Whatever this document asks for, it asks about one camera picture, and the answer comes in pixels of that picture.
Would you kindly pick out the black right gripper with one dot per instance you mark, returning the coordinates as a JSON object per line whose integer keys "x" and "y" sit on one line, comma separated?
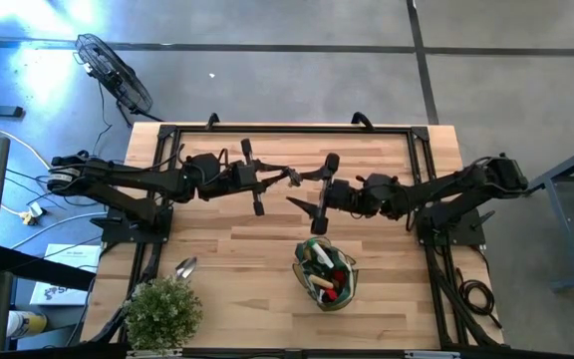
{"x": 347, "y": 197}

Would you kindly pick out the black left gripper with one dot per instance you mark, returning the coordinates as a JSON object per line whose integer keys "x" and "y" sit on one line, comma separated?
{"x": 242, "y": 179}

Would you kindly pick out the green pruning shears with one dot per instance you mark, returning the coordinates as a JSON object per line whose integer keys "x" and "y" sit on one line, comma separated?
{"x": 294, "y": 178}

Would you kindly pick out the green spray bottle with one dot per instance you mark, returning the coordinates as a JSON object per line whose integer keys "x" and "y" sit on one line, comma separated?
{"x": 323, "y": 255}

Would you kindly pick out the red garden gloves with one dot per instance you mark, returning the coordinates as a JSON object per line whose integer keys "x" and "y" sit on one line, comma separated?
{"x": 338, "y": 278}

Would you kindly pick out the beige green gardening bag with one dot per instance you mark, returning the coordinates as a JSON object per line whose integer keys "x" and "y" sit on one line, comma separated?
{"x": 347, "y": 294}

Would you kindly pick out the silver garden trowel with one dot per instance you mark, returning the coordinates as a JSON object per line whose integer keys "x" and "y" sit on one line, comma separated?
{"x": 187, "y": 266}

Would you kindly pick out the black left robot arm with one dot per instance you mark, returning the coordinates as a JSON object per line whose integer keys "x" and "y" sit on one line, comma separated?
{"x": 132, "y": 174}

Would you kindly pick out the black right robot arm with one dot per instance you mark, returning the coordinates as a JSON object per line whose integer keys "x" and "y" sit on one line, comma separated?
{"x": 441, "y": 187}

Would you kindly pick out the black table clamp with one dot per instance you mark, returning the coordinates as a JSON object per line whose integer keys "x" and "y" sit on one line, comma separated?
{"x": 211, "y": 118}
{"x": 364, "y": 118}

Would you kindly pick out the artificial green potted plant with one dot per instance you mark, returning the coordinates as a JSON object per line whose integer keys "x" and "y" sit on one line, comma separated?
{"x": 162, "y": 314}

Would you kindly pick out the black floor fan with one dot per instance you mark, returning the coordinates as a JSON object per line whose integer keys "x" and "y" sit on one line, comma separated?
{"x": 112, "y": 75}

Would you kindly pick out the white blue strip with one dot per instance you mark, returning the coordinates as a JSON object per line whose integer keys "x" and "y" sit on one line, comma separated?
{"x": 431, "y": 355}

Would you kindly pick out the white printed box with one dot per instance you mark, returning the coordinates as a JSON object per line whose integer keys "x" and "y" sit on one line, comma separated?
{"x": 75, "y": 254}

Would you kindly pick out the white yellow power plug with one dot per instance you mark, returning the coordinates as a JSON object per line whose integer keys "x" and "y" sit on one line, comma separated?
{"x": 32, "y": 214}

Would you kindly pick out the black diagonal beam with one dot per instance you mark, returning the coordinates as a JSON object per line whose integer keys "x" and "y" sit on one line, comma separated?
{"x": 43, "y": 269}

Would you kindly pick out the yellow white can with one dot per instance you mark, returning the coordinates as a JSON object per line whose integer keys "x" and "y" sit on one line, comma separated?
{"x": 25, "y": 324}

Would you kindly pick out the black table frame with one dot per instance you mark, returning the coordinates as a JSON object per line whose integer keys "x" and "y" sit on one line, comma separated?
{"x": 292, "y": 128}

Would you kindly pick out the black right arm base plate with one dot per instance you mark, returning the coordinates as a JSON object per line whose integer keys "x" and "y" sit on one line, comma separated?
{"x": 466, "y": 234}

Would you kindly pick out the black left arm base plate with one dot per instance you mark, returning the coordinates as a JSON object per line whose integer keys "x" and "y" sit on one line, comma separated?
{"x": 117, "y": 234}

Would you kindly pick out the blue grey metal bench frame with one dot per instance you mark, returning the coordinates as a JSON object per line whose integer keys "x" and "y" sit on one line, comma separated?
{"x": 564, "y": 229}

